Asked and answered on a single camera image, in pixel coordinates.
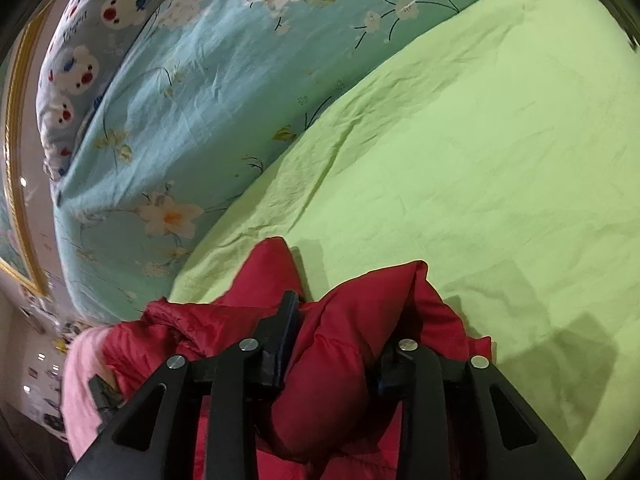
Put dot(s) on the light green bed sheet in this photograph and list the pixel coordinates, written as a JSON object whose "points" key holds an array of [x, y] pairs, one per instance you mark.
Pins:
{"points": [[475, 160]]}

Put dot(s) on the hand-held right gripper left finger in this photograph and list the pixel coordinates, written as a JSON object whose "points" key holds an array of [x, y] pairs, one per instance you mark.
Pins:
{"points": [[285, 340]]}

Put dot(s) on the red puffer jacket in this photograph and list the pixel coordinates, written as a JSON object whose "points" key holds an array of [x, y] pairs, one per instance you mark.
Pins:
{"points": [[340, 350]]}

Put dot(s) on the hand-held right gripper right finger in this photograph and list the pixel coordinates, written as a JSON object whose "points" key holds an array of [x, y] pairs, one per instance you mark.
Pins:
{"points": [[400, 371]]}

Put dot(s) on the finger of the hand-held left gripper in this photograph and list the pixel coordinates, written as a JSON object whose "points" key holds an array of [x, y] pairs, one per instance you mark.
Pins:
{"points": [[106, 395]]}

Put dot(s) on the gold framed picture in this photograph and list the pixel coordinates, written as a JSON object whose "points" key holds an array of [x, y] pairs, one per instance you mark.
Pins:
{"points": [[29, 265]]}

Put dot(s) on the pink quilt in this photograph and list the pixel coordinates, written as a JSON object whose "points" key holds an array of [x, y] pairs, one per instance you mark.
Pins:
{"points": [[80, 400]]}

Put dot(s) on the teal floral quilt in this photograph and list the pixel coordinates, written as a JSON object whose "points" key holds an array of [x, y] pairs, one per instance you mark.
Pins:
{"points": [[210, 110]]}

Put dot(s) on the cartoon print pillow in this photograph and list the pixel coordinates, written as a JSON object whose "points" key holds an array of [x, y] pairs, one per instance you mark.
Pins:
{"points": [[75, 70]]}

